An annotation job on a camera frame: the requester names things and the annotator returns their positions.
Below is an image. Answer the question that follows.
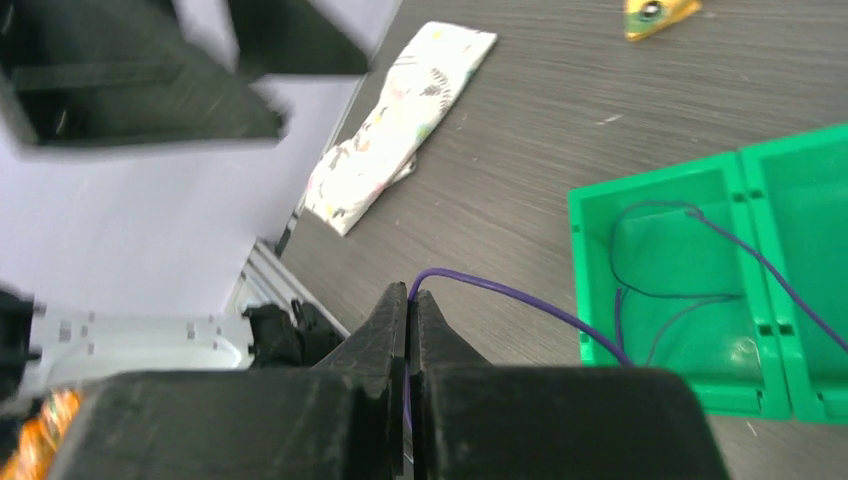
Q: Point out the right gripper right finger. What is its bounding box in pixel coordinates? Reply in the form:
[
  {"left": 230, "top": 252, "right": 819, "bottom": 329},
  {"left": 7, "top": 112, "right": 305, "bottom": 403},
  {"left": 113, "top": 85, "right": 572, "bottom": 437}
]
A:
[{"left": 408, "top": 292, "right": 729, "bottom": 479}]

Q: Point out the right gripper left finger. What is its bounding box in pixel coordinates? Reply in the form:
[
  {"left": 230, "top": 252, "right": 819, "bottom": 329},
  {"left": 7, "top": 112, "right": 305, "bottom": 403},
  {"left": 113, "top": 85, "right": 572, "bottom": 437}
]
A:
[{"left": 49, "top": 282, "right": 407, "bottom": 480}]

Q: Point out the green three-compartment bin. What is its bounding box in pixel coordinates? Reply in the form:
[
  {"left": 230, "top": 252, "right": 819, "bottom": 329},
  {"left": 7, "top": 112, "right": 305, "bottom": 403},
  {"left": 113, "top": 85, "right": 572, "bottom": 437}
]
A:
[{"left": 569, "top": 125, "right": 847, "bottom": 424}]

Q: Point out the yellow printed cloth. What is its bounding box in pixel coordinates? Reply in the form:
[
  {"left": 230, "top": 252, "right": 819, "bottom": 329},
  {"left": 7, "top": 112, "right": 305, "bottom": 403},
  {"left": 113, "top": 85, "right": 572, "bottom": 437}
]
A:
[{"left": 623, "top": 0, "right": 702, "bottom": 42}]

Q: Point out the white floral cloth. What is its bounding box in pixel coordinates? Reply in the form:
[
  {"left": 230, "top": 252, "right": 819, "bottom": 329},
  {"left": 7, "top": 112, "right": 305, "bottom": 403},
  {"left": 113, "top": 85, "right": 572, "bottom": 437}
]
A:
[{"left": 299, "top": 21, "right": 498, "bottom": 236}]

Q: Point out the thin dark wire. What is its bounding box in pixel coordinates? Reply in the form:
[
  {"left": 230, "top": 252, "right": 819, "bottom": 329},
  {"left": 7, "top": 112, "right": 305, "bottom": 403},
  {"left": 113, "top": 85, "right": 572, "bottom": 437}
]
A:
[{"left": 401, "top": 201, "right": 848, "bottom": 432}]

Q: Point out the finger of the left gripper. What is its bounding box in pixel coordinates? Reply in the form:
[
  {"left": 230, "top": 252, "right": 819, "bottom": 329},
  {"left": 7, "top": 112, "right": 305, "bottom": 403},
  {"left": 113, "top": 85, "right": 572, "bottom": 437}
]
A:
[
  {"left": 1, "top": 1, "right": 284, "bottom": 147},
  {"left": 228, "top": 0, "right": 370, "bottom": 76}
]

